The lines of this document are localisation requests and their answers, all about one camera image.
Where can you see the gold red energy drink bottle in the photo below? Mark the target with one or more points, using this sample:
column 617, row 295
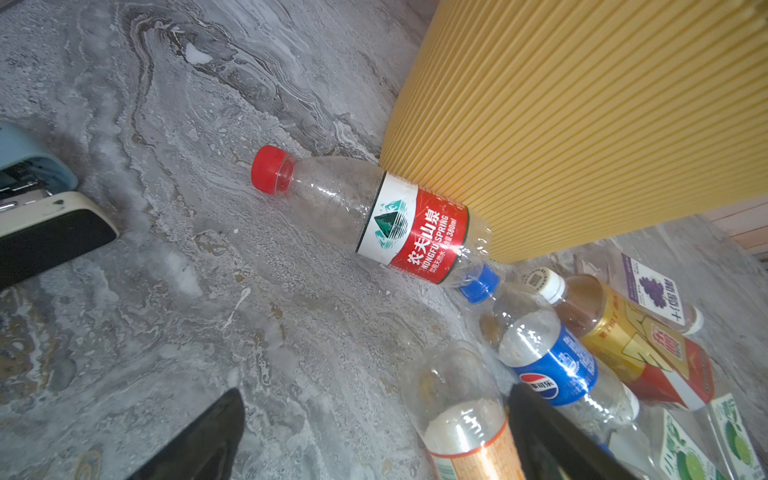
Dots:
column 657, row 363

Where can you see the purple grape juice bottle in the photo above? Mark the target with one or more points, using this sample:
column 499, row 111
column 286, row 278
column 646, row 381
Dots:
column 653, row 292

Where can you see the lime label bottle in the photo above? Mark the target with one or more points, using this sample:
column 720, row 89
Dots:
column 656, row 446
column 739, row 453

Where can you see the blue white stapler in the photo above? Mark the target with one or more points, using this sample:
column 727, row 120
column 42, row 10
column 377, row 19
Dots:
column 45, row 221

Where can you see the lime label bottle right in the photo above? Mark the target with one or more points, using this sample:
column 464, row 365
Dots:
column 739, row 453

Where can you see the lime label bottle left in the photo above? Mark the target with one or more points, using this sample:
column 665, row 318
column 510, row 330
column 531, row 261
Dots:
column 656, row 446

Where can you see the blue label pepsi bottle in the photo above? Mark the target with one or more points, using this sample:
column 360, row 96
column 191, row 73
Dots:
column 522, row 330

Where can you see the yellow ribbed waste bin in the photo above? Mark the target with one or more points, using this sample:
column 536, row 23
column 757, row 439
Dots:
column 566, row 122

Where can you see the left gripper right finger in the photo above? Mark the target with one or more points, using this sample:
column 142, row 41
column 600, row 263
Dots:
column 546, row 440

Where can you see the red label water bottle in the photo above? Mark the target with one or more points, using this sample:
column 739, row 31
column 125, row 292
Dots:
column 360, row 207

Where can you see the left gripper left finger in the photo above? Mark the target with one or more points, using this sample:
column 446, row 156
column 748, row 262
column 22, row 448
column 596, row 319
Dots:
column 206, row 448

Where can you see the orange label clear bottle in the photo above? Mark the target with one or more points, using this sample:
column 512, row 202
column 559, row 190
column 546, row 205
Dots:
column 457, row 409

